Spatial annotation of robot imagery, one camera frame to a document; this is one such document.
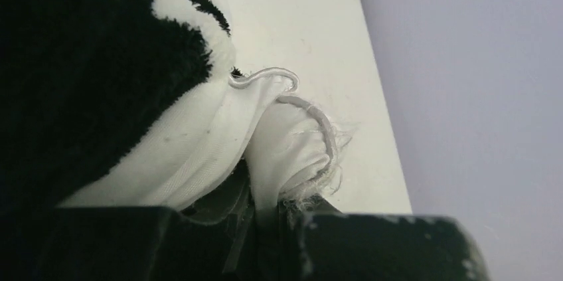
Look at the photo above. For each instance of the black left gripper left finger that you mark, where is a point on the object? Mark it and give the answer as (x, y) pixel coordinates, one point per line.
(132, 243)

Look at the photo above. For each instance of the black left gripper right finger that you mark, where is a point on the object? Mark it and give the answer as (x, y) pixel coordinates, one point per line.
(322, 243)

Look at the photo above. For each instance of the white pillow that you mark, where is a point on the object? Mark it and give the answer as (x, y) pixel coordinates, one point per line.
(170, 139)

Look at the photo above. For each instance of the black white striped pillowcase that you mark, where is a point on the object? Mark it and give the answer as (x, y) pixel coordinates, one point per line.
(82, 81)

